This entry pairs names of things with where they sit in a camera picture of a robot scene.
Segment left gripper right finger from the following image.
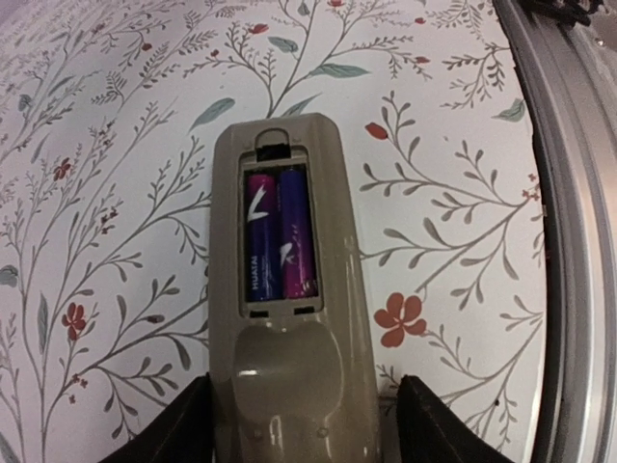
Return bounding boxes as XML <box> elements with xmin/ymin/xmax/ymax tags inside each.
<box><xmin>397</xmin><ymin>375</ymin><xmax>504</xmax><ymax>463</ymax></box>

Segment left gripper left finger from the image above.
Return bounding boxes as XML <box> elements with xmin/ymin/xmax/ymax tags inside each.
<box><xmin>103</xmin><ymin>375</ymin><xmax>215</xmax><ymax>463</ymax></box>

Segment floral patterned table mat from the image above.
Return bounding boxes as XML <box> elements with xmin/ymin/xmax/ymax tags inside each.
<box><xmin>1</xmin><ymin>1</ymin><xmax>546</xmax><ymax>462</ymax></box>

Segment front aluminium rail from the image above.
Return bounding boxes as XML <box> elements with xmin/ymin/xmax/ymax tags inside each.
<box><xmin>496</xmin><ymin>1</ymin><xmax>616</xmax><ymax>462</ymax></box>

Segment dark battery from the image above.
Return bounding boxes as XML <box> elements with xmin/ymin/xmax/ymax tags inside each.
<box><xmin>246</xmin><ymin>174</ymin><xmax>282</xmax><ymax>302</ymax></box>
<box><xmin>279</xmin><ymin>168</ymin><xmax>318</xmax><ymax>299</ymax></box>

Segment white remote control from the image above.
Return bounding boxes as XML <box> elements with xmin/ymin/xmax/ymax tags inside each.
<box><xmin>208</xmin><ymin>113</ymin><xmax>381</xmax><ymax>462</ymax></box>

